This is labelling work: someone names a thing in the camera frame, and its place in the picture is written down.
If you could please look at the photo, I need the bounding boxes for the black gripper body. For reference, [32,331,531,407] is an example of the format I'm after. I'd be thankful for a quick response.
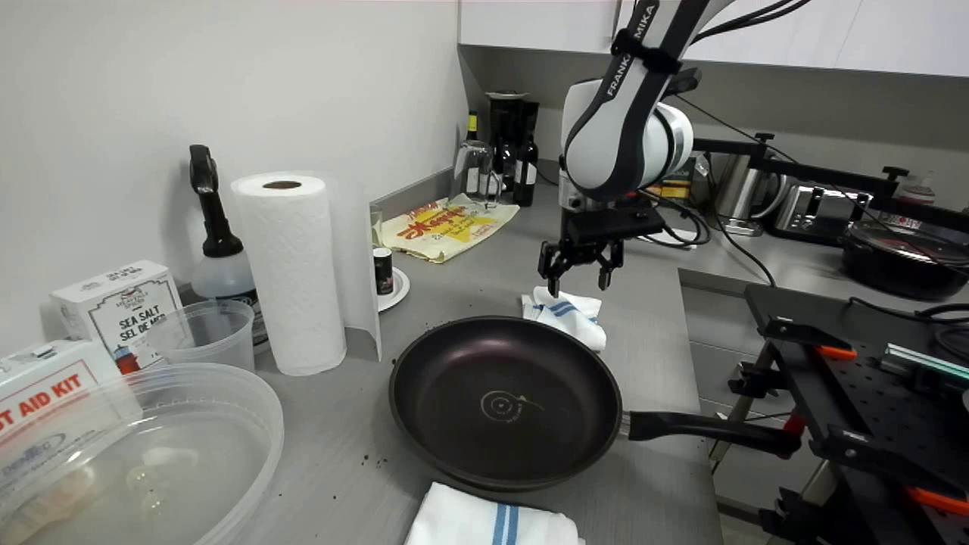
[550,195,664,255]

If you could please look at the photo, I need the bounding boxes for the white blue-striped tea towel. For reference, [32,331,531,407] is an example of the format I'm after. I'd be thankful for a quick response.
[404,480,586,545]
[518,284,612,358]

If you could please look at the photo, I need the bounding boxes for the black frying pan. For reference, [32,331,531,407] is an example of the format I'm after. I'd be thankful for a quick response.
[384,312,804,498]

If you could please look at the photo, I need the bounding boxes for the white paper towel roll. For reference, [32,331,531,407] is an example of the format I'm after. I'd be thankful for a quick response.
[228,169,388,378]

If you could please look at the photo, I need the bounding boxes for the green yellow box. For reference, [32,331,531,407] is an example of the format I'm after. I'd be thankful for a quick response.
[649,176,700,205]

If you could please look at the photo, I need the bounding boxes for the black coffee maker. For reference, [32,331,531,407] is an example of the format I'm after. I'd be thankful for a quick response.
[482,88,541,210]

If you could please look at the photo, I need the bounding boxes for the bottle with yellow cap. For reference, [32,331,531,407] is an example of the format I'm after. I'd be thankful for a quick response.
[452,112,494,200]

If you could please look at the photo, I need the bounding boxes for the steel kettle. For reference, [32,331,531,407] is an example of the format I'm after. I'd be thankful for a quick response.
[718,154,776,226]

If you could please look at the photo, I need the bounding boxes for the white round plate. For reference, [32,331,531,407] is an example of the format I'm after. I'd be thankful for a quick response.
[373,264,414,316]

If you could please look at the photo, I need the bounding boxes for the dark spice jar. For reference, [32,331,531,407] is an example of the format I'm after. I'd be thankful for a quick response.
[369,246,397,300]

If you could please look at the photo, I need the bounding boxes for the steel toaster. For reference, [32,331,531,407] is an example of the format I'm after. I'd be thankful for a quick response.
[768,180,872,246]

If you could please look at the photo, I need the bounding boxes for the black round cooker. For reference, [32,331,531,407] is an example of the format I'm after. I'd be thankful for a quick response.
[843,215,969,303]

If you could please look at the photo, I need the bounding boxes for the black perforated robot table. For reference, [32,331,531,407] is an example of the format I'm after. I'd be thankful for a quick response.
[724,284,969,545]

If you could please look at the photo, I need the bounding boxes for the teal white flat bar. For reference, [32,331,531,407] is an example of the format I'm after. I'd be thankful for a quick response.
[884,341,969,381]

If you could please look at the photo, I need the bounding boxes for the spray bottle with black trigger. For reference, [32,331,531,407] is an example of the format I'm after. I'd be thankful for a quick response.
[184,141,258,300]

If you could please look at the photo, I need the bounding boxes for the small clear plastic container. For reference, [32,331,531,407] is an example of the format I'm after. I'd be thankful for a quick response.
[163,298,258,376]

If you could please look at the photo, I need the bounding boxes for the large clear plastic bowl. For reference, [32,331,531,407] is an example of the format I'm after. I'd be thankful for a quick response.
[0,359,287,545]

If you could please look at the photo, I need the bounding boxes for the white sea salt box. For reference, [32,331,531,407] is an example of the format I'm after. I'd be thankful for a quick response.
[45,257,193,376]

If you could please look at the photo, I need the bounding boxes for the white first aid kit box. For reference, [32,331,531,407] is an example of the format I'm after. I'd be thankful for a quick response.
[0,339,146,480]

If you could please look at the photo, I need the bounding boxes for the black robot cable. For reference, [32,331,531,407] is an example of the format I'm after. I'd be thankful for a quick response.
[646,195,780,290]

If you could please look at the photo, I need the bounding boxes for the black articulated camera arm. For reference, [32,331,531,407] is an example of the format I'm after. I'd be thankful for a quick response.
[692,129,969,231]

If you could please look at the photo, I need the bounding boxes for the black clamp with orange handle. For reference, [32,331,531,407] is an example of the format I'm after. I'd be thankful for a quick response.
[756,481,969,545]
[726,312,859,402]

